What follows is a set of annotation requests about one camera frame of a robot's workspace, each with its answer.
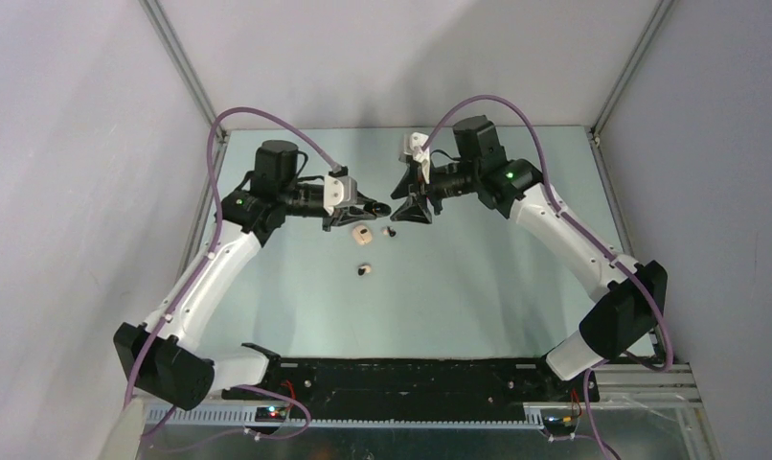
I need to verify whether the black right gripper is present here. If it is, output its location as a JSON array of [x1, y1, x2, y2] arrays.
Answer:
[[391, 158, 480, 225]]

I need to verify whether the black glossy earbud charging case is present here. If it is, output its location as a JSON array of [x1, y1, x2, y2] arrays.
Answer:
[[365, 201, 392, 218]]

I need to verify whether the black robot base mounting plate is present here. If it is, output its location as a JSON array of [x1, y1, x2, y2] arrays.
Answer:
[[220, 356, 600, 422]]

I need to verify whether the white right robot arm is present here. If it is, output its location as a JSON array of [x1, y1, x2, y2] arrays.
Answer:
[[391, 116, 668, 401]]

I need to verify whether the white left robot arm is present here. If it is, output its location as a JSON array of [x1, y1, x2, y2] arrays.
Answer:
[[113, 140, 391, 410]]

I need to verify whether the beige square earbud case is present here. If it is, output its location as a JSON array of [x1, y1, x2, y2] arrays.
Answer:
[[352, 224, 374, 246]]

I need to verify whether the left green circuit board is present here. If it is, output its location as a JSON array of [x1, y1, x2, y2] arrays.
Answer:
[[254, 405, 290, 424]]

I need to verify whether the green circuit board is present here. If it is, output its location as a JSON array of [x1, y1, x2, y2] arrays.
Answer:
[[543, 416, 580, 426], [254, 405, 290, 424]]

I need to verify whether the right green circuit board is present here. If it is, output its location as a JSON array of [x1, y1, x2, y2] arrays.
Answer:
[[543, 416, 580, 426]]

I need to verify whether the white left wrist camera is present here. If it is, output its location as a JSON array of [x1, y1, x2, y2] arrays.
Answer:
[[323, 175, 358, 215]]

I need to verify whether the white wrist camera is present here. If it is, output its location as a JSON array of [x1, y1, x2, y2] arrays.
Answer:
[[398, 132, 431, 184], [323, 175, 358, 215]]

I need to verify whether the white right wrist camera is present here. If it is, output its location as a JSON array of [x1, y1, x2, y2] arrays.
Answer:
[[398, 132, 431, 184]]

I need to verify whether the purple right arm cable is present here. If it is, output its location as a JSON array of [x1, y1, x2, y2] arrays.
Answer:
[[421, 95, 674, 460]]

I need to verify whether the white slotted cable duct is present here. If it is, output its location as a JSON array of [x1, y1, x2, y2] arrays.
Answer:
[[167, 404, 544, 430]]

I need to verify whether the left aluminium frame post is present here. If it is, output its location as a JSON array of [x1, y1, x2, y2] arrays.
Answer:
[[138, 0, 217, 126]]

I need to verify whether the aluminium frame post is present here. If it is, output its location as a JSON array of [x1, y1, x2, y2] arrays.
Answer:
[[589, 0, 677, 146], [138, 0, 217, 126]]

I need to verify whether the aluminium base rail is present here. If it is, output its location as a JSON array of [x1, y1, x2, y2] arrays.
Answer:
[[594, 364, 702, 409]]

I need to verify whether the right aluminium frame post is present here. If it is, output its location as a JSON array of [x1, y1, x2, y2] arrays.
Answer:
[[589, 0, 677, 146]]

